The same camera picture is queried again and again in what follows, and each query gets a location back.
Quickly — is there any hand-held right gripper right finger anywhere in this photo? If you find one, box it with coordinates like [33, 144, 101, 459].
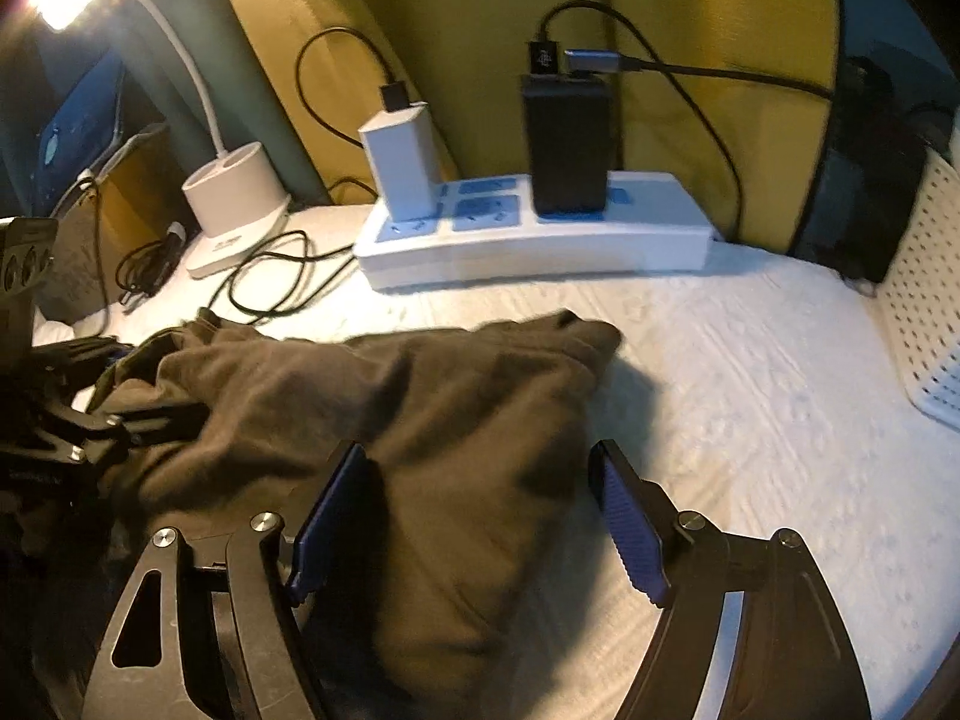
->
[587, 442, 872, 720]

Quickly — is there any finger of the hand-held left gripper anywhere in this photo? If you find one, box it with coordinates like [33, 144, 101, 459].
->
[31, 336, 137, 391]
[69, 399, 217, 467]

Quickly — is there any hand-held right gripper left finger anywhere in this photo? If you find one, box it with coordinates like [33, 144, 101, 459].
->
[81, 440, 370, 720]

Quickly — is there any dark brown t-shirt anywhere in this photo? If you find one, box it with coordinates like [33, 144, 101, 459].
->
[88, 306, 625, 720]

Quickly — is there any cardboard box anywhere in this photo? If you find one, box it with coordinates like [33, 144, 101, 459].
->
[34, 122, 182, 325]

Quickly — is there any tablet with lit screen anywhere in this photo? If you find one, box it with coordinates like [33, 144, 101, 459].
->
[34, 51, 130, 182]

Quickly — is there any white desk lamp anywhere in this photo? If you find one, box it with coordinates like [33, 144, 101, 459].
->
[21, 0, 295, 281]

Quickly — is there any green curtain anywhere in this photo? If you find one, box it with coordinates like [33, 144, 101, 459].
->
[0, 0, 335, 215]

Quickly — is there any white power strip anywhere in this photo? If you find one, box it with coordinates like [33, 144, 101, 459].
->
[351, 170, 713, 293]

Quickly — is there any white charger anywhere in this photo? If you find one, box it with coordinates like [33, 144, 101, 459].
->
[358, 100, 445, 221]

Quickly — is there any white perforated basket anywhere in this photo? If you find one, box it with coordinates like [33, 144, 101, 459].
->
[883, 141, 960, 434]

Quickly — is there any black charger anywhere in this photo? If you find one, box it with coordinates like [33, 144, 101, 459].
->
[519, 73, 611, 215]

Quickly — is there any yellow curtain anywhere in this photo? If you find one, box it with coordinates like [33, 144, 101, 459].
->
[216, 0, 852, 257]

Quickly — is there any bundled black cable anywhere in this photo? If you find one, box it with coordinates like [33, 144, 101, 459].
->
[115, 220, 190, 314]

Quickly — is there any long black charging cable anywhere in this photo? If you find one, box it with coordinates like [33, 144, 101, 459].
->
[223, 28, 413, 320]

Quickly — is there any grey braided cable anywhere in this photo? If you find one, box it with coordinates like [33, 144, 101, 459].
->
[561, 47, 837, 100]

